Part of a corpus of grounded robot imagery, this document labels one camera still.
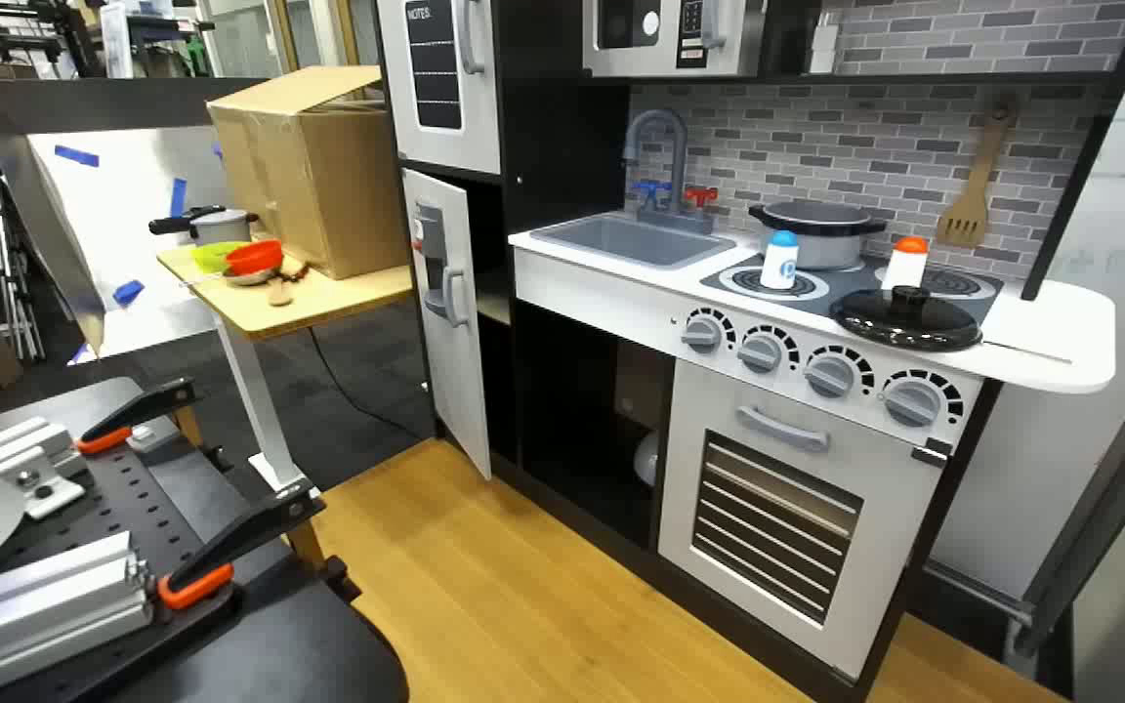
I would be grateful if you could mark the white toy microwave door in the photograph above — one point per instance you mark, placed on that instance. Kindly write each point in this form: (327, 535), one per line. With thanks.
(667, 41)

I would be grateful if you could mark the white door with grey dispenser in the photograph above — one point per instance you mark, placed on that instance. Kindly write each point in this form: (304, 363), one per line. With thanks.
(460, 390)

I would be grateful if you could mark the white door with notes board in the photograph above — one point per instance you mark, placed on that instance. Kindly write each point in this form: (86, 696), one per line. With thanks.
(477, 118)

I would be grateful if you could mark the white toy oven door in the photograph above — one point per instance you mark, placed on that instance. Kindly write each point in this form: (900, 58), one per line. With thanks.
(896, 549)

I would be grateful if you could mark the grey toy sink basin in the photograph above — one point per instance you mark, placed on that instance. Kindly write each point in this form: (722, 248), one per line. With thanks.
(625, 240)

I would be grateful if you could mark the white toy bowl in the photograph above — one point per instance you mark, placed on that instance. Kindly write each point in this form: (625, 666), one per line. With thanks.
(647, 462)

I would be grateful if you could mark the grey stove knob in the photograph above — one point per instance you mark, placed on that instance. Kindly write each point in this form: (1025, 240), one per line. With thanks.
(762, 352)
(705, 332)
(835, 376)
(916, 398)

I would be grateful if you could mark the black white toy kitchen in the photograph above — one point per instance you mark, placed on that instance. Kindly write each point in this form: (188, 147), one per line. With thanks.
(564, 140)

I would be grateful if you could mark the grey toy faucet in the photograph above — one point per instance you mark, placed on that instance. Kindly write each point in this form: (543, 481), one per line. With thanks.
(676, 140)

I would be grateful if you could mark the light wooden table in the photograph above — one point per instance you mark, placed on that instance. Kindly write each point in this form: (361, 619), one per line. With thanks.
(330, 294)

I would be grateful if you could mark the brown toy food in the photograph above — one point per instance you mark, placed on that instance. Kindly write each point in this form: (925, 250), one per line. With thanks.
(287, 270)

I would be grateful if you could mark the large plain cardboard box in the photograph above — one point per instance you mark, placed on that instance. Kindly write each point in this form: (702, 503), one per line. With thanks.
(330, 181)

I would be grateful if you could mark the grey toy pot with lid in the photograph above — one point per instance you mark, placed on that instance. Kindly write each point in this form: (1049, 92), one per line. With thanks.
(838, 235)

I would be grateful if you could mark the red toy food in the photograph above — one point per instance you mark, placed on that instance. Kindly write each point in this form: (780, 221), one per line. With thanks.
(254, 260)

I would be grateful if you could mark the white shaker with orange cap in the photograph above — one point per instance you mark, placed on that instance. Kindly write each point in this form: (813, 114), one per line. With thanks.
(903, 268)

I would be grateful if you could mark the green toy food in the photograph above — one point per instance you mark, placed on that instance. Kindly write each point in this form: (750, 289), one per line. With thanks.
(213, 256)

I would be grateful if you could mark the black orange bar clamp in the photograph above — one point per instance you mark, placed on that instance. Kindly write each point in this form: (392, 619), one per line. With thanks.
(244, 531)
(133, 415)

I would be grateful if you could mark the wooden toy spatula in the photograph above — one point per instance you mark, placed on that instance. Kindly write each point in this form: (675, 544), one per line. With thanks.
(967, 217)

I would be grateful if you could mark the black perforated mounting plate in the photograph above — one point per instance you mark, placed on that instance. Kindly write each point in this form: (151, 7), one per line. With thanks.
(133, 510)

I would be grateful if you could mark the leaning whiteboard with blue magnets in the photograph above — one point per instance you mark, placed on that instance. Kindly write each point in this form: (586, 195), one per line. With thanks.
(106, 235)

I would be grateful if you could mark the white panel with pen marks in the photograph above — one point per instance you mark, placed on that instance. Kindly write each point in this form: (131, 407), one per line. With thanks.
(1110, 195)

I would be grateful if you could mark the aluminium extrusion bar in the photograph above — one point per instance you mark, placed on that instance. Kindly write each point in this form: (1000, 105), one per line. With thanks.
(39, 609)

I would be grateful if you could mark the aluminium bracket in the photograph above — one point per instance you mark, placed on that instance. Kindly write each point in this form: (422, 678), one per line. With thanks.
(20, 455)

